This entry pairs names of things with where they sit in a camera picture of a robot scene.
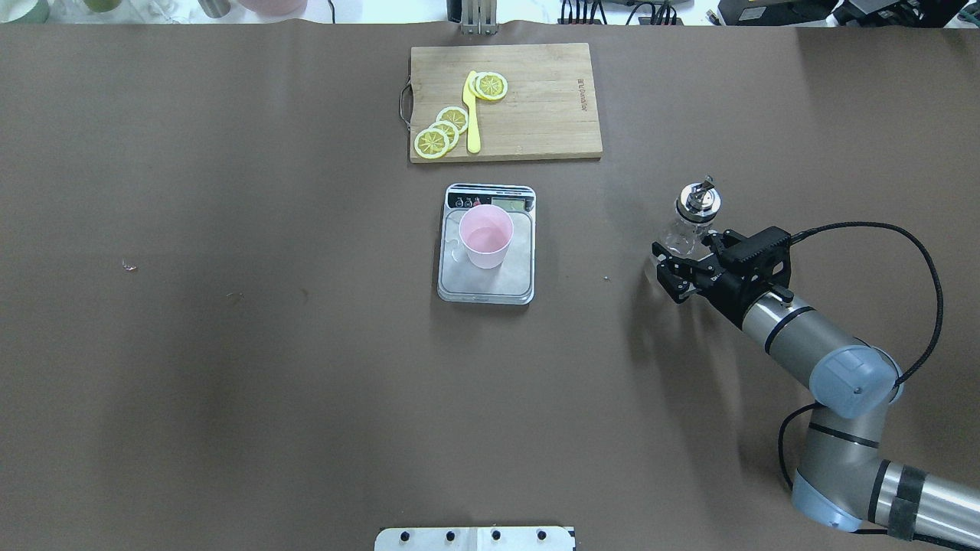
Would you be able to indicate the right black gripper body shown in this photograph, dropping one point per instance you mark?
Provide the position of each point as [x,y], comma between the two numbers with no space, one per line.
[729,294]

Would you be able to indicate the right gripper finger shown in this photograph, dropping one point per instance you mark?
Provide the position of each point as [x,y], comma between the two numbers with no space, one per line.
[681,281]
[690,252]

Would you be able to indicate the glass sauce bottle metal spout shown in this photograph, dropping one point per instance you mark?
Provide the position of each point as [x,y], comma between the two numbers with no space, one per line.
[693,211]

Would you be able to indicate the pink plastic cup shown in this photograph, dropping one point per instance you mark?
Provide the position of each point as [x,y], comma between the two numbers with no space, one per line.
[486,233]

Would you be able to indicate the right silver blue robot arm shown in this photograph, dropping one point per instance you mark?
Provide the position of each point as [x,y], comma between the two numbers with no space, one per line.
[842,481]

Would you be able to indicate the silver digital kitchen scale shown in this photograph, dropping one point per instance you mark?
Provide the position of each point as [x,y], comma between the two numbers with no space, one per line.
[511,282]

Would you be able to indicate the wooden cutting board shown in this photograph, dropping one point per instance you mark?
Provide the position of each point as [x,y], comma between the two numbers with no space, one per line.
[550,110]

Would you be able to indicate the yellow plastic knife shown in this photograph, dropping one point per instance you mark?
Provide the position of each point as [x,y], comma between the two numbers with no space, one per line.
[473,138]

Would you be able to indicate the lemon slice by knife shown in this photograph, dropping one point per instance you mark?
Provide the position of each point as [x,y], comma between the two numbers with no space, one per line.
[489,86]

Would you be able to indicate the lemon slice middle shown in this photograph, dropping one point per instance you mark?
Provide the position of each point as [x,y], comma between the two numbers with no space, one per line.
[450,131]

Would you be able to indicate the lemon slice upper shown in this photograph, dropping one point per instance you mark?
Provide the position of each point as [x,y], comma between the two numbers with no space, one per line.
[458,116]

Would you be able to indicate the lemon slice front left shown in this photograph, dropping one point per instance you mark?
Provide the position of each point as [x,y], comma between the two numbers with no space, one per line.
[432,143]

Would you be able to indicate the brown table cover sheet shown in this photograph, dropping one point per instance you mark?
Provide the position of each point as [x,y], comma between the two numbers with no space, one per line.
[220,322]

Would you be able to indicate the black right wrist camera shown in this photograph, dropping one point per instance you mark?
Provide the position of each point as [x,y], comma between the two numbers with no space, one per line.
[764,254]

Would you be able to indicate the aluminium frame post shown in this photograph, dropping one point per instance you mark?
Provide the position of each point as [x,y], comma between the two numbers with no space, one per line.
[479,17]

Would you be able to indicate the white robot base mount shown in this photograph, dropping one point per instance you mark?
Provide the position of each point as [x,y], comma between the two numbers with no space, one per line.
[477,538]

